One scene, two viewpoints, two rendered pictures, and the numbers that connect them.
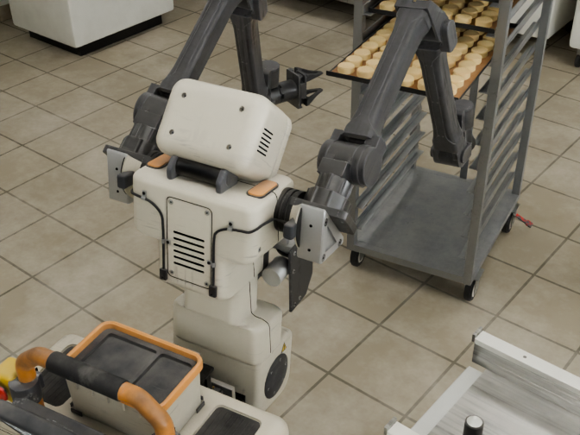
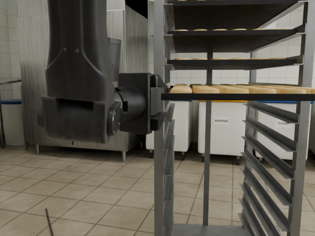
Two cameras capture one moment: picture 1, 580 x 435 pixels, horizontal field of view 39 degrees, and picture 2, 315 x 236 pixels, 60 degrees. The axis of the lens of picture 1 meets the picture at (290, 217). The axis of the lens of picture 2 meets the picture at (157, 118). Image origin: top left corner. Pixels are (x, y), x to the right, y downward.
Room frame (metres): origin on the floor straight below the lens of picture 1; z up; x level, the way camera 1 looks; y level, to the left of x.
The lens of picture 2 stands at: (1.68, 0.14, 1.00)
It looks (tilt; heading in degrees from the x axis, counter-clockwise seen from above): 8 degrees down; 336
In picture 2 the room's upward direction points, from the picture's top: straight up
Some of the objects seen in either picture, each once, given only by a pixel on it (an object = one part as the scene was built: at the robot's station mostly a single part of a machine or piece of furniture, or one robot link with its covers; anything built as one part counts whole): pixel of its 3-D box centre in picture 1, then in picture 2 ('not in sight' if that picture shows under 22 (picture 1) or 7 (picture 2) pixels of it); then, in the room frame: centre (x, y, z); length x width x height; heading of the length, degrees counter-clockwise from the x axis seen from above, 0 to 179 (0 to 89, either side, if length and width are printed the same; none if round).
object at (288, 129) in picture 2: not in sight; (278, 130); (3.96, -2.44, 0.39); 0.64 x 0.54 x 0.77; 139
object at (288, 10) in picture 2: not in sight; (268, 19); (2.55, -0.75, 1.23); 0.64 x 0.03 x 0.03; 151
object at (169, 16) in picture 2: not in sight; (171, 21); (2.74, -0.40, 1.23); 0.64 x 0.03 x 0.03; 151
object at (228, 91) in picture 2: not in sight; (236, 93); (2.17, -0.28, 0.96); 0.05 x 0.05 x 0.02
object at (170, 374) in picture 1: (134, 384); not in sight; (1.07, 0.29, 0.87); 0.23 x 0.15 x 0.11; 61
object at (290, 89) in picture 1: (286, 91); (125, 104); (2.11, 0.00, 0.95); 0.07 x 0.07 x 0.10; 31
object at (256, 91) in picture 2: (405, 80); (264, 93); (2.15, -0.33, 0.96); 0.05 x 0.05 x 0.02
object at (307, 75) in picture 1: (308, 80); (150, 94); (2.15, -0.06, 0.97); 0.09 x 0.07 x 0.07; 121
